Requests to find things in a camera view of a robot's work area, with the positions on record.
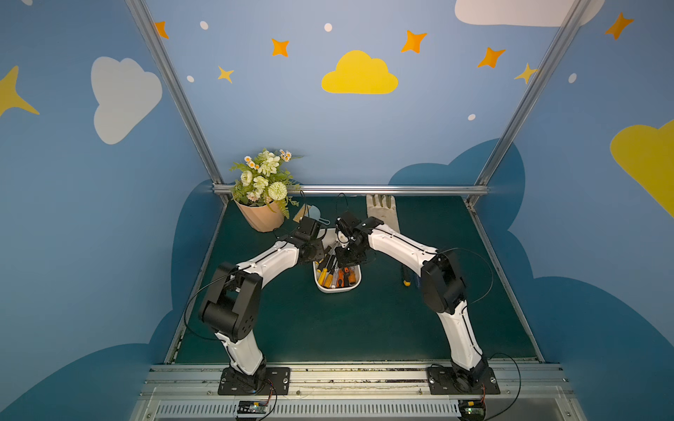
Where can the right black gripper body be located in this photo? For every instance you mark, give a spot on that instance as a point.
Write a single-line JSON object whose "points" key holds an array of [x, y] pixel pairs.
{"points": [[347, 253]]}

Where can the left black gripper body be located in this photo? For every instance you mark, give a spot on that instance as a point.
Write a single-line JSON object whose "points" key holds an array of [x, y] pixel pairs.
{"points": [[320, 252]]}

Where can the white plastic storage box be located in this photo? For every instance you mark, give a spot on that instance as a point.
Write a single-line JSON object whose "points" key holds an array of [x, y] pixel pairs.
{"points": [[330, 244]]}

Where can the black yellow screwdriver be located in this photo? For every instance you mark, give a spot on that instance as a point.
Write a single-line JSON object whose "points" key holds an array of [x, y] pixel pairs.
{"points": [[407, 276]]}

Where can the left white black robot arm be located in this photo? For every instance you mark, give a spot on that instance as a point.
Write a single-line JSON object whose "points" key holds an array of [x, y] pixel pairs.
{"points": [[232, 300]]}

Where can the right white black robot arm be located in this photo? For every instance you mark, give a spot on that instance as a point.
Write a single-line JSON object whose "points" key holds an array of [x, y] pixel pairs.
{"points": [[442, 283]]}

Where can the beige work glove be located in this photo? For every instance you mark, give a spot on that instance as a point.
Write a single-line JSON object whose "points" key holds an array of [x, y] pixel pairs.
{"points": [[383, 207]]}

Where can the tan flower pot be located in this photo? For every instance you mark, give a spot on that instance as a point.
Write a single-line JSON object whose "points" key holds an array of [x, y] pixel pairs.
{"points": [[264, 219]]}

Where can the white green artificial flowers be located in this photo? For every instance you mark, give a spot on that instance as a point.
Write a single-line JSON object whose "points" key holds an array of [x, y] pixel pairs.
{"points": [[263, 181]]}

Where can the left small circuit board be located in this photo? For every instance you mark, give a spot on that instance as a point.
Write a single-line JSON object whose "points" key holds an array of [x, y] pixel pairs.
{"points": [[251, 409]]}

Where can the small circuit board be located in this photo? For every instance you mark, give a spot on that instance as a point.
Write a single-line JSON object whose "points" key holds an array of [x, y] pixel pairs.
{"points": [[251, 409], [471, 410]]}

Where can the right small circuit board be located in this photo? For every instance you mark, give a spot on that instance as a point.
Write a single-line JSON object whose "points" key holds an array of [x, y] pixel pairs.
{"points": [[471, 410]]}

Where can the yellow handle screwdriver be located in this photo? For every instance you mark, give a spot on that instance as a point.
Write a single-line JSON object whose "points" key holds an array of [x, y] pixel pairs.
{"points": [[325, 272]]}

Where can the horizontal aluminium frame rail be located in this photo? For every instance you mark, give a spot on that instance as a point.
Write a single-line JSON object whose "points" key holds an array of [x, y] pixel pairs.
{"points": [[395, 190]]}

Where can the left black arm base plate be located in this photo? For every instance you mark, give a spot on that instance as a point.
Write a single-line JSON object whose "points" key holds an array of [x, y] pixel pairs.
{"points": [[235, 383]]}

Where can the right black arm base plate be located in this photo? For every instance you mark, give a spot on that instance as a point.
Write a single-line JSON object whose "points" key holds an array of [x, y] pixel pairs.
{"points": [[446, 381]]}

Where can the front aluminium mounting rail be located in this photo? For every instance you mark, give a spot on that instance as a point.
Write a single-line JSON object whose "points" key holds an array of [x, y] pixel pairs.
{"points": [[394, 390]]}

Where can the right aluminium frame post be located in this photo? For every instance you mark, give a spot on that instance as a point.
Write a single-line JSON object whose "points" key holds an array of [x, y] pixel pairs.
{"points": [[551, 59]]}

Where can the aluminium frame post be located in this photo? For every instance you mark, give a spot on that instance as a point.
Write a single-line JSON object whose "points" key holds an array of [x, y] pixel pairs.
{"points": [[143, 20], [551, 59]]}

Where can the left aluminium frame post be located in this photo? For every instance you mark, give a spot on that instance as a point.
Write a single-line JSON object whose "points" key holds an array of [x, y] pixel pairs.
{"points": [[143, 20]]}

